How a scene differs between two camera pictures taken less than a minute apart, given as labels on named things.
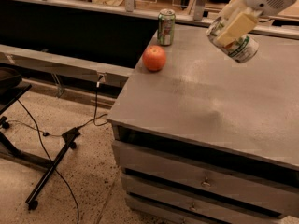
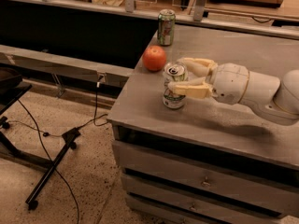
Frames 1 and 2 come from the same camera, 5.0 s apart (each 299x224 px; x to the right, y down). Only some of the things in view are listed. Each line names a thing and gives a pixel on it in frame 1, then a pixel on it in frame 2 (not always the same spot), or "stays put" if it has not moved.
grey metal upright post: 200,2 stays put
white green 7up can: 241,50 -> 175,71
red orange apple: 154,58 stays put
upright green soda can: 165,26 stays put
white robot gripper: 267,0 -> 230,82
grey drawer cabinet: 209,139 stays put
